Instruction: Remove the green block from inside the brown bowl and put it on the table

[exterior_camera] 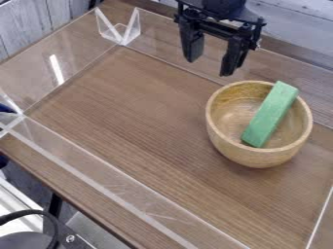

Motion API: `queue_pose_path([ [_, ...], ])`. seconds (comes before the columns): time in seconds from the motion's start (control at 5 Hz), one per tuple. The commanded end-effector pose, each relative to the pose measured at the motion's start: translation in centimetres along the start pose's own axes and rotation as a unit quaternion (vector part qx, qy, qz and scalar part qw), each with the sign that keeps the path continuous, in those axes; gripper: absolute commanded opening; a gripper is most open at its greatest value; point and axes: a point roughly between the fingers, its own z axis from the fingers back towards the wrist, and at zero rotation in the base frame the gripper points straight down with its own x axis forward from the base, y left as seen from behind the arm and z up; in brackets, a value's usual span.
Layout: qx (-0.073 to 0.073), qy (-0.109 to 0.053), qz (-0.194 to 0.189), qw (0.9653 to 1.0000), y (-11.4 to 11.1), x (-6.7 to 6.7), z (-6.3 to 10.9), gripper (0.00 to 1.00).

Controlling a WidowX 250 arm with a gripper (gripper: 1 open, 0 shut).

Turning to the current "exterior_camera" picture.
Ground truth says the light wooden bowl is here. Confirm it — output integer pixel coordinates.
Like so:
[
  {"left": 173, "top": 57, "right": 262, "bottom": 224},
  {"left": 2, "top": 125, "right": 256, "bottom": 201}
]
[{"left": 205, "top": 81, "right": 312, "bottom": 168}]

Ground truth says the black table leg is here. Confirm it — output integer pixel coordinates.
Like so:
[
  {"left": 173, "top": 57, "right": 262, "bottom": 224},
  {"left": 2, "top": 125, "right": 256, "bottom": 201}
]
[{"left": 48, "top": 194, "right": 62, "bottom": 218}]

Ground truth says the black cable loop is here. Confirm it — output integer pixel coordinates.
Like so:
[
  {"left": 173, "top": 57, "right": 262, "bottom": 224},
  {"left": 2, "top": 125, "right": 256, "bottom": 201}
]
[{"left": 0, "top": 209, "right": 61, "bottom": 249}]

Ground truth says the metal bracket with screw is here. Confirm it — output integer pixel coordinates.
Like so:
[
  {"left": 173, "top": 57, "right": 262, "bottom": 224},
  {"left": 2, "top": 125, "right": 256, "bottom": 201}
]
[{"left": 42, "top": 213, "right": 96, "bottom": 249}]

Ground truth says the clear acrylic corner bracket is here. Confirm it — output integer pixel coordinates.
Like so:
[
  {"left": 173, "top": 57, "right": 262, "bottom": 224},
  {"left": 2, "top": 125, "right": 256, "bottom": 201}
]
[{"left": 94, "top": 8, "right": 140, "bottom": 46}]

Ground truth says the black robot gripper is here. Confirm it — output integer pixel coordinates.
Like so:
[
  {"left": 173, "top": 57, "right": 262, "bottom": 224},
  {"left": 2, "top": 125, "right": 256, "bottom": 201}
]
[{"left": 173, "top": 0, "right": 266, "bottom": 77}]

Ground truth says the green rectangular block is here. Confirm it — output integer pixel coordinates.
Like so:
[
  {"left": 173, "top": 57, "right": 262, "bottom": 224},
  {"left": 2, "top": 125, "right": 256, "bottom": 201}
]
[{"left": 240, "top": 81, "right": 299, "bottom": 148}]

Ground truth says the clear acrylic tray wall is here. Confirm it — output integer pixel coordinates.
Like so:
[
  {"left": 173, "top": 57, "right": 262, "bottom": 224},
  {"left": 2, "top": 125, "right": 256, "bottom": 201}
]
[{"left": 0, "top": 95, "right": 249, "bottom": 249}]

